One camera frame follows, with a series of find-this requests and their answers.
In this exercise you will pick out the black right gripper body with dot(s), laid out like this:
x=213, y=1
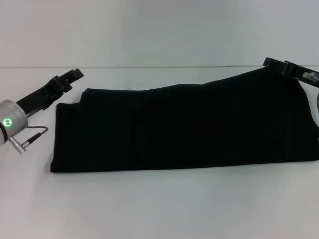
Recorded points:
x=300, y=73

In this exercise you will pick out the black shirt with FREE print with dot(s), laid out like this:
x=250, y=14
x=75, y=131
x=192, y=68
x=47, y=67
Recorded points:
x=174, y=129

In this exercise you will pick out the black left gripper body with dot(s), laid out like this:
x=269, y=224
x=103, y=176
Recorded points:
x=42, y=95

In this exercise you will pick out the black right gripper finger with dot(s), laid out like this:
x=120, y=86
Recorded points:
x=274, y=63

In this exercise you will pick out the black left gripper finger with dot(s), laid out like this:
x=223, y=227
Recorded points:
x=72, y=74

